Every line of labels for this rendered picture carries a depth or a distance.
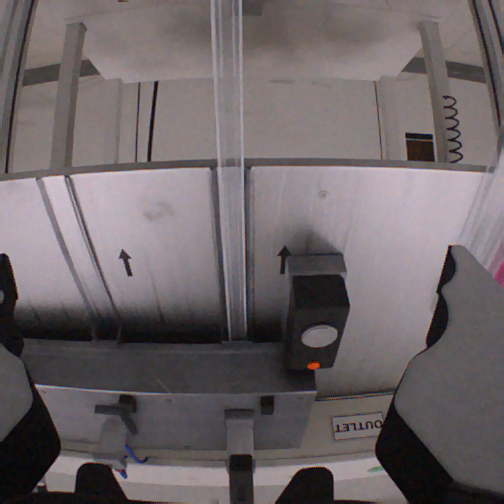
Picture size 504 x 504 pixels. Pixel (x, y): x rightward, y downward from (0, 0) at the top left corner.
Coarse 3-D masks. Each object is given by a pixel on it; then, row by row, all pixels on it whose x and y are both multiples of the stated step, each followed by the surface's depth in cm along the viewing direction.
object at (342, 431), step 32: (320, 416) 42; (352, 416) 41; (384, 416) 41; (64, 448) 38; (96, 448) 38; (320, 448) 39; (352, 448) 39; (128, 480) 42; (160, 480) 41; (192, 480) 41; (224, 480) 41; (256, 480) 41; (288, 480) 42
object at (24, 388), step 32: (0, 256) 10; (0, 288) 9; (0, 320) 8; (0, 352) 7; (0, 384) 6; (32, 384) 7; (0, 416) 6; (32, 416) 6; (0, 448) 5; (32, 448) 6; (0, 480) 5; (32, 480) 6
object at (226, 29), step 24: (216, 0) 16; (240, 0) 16; (216, 24) 17; (240, 24) 17; (216, 48) 17; (240, 48) 17; (216, 72) 18; (240, 72) 18; (216, 96) 19; (240, 96) 19; (216, 120) 20; (240, 120) 20; (240, 144) 21; (240, 168) 22; (240, 192) 23; (240, 216) 24; (240, 240) 26; (240, 264) 27; (240, 288) 29; (240, 312) 31; (240, 336) 33
